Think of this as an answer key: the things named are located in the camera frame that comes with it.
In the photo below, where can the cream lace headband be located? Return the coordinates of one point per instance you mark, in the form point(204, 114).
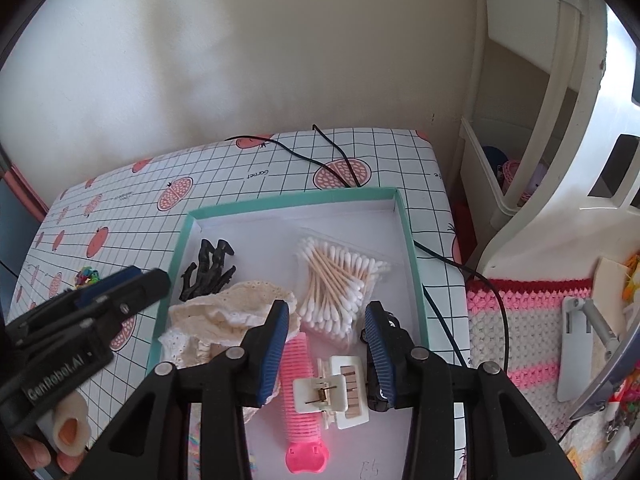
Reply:
point(220, 315)

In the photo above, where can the bag of cotton swabs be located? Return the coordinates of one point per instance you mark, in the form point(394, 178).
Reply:
point(340, 285)

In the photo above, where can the pink edging strip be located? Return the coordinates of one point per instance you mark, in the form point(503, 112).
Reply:
point(27, 192)

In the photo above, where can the pink hair roller comb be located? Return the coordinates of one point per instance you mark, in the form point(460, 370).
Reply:
point(300, 425)

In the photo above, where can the person's left hand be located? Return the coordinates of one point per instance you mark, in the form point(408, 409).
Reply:
point(30, 454)

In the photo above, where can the grey metal bracket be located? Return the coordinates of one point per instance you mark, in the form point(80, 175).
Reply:
point(572, 355)

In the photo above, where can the teal box with white inside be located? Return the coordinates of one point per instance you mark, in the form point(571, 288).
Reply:
point(250, 240)

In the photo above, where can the beige rubber tube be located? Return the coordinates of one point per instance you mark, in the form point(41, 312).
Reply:
point(75, 410)

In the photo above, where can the beige foam piece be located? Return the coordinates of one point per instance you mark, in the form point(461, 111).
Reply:
point(612, 280)

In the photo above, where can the white claw hair clip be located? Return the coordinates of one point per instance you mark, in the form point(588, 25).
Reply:
point(345, 366)

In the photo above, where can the white furniture frame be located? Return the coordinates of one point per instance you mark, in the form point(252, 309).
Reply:
point(565, 110)

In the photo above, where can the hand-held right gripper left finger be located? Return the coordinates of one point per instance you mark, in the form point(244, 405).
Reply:
point(272, 355)

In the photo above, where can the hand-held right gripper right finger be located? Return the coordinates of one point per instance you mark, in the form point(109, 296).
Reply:
point(382, 355)

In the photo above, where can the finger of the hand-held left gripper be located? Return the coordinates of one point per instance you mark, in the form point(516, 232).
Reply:
point(115, 282)
point(140, 290)

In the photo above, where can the pink yarn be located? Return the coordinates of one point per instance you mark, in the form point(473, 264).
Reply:
point(512, 170)

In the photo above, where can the pink and white crochet blanket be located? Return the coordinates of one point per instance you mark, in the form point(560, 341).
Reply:
point(525, 340)

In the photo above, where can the blue yarn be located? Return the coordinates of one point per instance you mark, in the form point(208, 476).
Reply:
point(492, 157)

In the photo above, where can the black claw hair clip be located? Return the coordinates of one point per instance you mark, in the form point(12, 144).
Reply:
point(207, 270)

